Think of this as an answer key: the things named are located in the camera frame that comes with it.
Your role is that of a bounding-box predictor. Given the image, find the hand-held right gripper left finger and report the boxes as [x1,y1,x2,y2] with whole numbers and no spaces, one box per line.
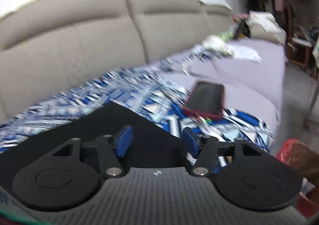
[51,126,134,179]

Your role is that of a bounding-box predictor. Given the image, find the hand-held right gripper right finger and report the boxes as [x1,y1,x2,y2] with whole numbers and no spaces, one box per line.
[182,127,265,179]

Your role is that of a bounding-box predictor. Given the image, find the black pants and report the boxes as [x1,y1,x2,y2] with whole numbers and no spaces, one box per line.
[0,102,193,190]

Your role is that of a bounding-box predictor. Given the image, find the smartphone with red case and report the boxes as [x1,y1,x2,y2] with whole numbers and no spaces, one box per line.
[183,80,226,120]

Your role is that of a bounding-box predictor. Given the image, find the blue geometric patterned blanket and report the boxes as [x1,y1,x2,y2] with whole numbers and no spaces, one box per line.
[0,45,275,215]

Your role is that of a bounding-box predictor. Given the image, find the lavender cloth cover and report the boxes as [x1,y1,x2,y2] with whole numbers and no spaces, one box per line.
[172,40,289,128]

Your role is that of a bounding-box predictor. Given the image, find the beige sofa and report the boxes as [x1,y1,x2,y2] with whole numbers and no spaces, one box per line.
[0,0,287,126]

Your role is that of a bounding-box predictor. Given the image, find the red plastic bag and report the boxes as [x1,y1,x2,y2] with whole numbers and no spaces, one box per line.
[276,138,319,218]

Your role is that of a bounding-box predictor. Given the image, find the white folded paper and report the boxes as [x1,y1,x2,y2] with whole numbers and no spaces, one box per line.
[233,45,263,63]

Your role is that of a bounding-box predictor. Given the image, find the cream cushion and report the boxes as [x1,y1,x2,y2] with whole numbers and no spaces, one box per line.
[249,11,287,44]

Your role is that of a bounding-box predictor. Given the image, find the wooden stool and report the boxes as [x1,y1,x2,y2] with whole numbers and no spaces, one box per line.
[286,33,315,69]

